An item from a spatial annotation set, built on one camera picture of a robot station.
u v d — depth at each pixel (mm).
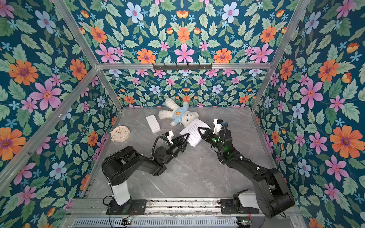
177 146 725
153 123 1049
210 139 732
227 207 732
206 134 739
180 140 757
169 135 797
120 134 1014
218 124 758
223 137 616
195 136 784
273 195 421
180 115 1045
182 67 918
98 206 753
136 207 733
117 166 498
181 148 749
